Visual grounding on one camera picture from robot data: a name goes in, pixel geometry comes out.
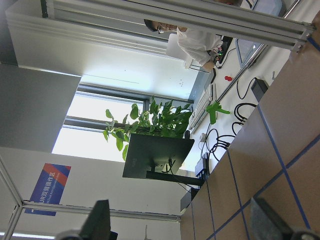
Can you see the blue red wall sign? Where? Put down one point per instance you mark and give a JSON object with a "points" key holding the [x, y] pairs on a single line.
{"points": [[50, 184]]}

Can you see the black power adapter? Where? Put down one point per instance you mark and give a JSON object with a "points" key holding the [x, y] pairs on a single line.
{"points": [[259, 87]]}

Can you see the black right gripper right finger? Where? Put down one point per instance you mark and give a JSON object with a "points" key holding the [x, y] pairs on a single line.
{"points": [[266, 224]]}

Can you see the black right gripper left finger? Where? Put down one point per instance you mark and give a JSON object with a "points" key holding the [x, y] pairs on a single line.
{"points": [[97, 226]]}

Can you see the green potted plant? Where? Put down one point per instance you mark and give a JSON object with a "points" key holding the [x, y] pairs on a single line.
{"points": [[161, 119]]}

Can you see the white keyboard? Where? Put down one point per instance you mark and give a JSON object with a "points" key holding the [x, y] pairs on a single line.
{"points": [[199, 112]]}

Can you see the person in white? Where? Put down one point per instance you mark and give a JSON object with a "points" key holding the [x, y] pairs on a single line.
{"points": [[195, 43]]}

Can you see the black computer monitor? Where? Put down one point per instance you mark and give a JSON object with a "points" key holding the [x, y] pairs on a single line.
{"points": [[158, 158]]}

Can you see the aluminium frame post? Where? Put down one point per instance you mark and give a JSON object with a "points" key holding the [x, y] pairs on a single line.
{"points": [[226, 20]]}

